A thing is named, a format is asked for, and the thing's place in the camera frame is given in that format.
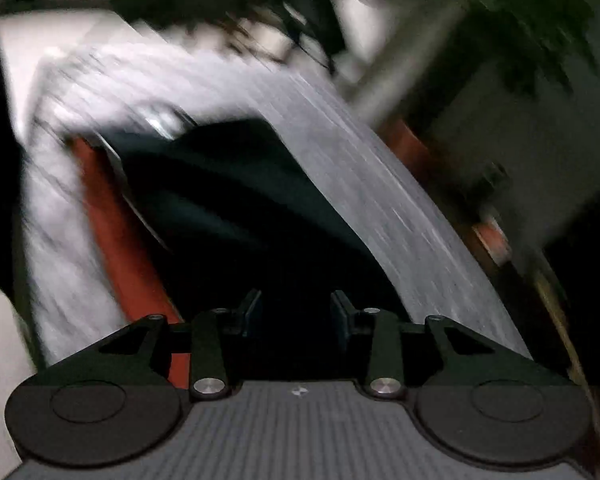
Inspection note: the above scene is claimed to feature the black tower speaker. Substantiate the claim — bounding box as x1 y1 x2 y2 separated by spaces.
480 161 511 196

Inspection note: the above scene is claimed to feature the grey quilted bedspread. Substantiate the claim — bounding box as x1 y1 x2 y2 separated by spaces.
17 42 533 361

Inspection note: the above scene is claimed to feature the pale curtain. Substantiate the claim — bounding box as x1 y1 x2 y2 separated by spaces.
350 0 481 126

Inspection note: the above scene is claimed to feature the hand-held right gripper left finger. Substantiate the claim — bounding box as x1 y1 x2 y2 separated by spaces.
70 289 262 402

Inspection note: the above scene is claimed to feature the tall green potted tree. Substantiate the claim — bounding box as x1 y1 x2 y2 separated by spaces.
460 0 600 96

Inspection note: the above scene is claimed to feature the black jacket with orange lining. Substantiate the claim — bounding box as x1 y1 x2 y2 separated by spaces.
72 119 411 386

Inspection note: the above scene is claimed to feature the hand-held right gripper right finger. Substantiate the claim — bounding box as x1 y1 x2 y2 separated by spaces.
330 290 526 401

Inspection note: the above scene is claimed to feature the orange tissue box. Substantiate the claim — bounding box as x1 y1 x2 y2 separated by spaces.
472 220 511 267

